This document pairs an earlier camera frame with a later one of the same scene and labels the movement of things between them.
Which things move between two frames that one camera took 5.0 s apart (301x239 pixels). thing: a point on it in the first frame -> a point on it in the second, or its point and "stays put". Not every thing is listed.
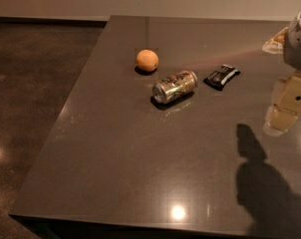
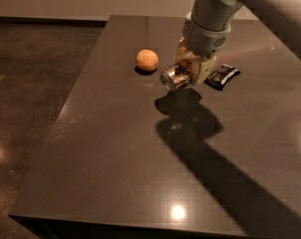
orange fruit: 147,60 stays put
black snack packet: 220,76 stays put
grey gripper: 298,45 -> 203,40
